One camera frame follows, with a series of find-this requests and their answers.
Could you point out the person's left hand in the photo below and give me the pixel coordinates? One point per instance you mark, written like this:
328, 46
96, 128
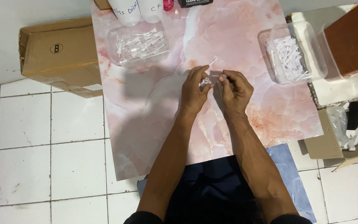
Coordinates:
191, 93

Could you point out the person's right hand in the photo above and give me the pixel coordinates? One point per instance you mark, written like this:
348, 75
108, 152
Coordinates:
238, 96

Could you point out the small clear glass vial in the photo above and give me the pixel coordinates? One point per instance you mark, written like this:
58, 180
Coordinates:
205, 82

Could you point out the white sprayer cap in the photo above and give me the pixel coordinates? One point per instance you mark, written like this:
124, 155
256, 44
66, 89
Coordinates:
222, 75

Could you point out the thin white dip tube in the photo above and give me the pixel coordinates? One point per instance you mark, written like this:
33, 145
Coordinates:
213, 61

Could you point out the pink marbled table sheet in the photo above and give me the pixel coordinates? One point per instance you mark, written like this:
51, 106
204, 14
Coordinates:
154, 112

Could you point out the pile of white sprayer caps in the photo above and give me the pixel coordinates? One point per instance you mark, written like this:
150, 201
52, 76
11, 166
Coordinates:
286, 59

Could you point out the pile of clear glass vials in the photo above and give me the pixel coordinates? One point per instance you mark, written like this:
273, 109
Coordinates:
141, 46

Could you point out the black printed box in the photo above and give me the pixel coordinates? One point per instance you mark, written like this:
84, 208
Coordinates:
194, 2

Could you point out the blue marbled floor mat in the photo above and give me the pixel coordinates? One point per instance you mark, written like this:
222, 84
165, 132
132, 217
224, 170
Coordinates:
286, 174

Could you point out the pink small bottle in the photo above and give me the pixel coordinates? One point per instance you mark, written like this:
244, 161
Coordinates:
168, 4

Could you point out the white handwritten plastic bottle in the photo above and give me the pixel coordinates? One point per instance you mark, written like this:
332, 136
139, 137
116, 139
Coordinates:
126, 12
152, 9

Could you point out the clear empty plastic tub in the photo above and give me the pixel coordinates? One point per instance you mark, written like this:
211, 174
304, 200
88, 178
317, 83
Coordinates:
328, 62

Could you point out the person's dark trousers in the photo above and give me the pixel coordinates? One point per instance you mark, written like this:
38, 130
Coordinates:
213, 189

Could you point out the open cardboard box with parts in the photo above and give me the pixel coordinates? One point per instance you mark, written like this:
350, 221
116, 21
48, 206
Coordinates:
328, 140

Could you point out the brown cardboard piece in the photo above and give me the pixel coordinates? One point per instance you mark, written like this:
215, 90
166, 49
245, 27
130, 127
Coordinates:
102, 3

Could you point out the brown wooden board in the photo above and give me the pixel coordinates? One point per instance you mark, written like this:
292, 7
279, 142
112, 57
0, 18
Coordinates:
353, 40

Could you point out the closed brown cardboard box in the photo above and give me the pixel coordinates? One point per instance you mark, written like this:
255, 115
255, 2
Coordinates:
57, 59

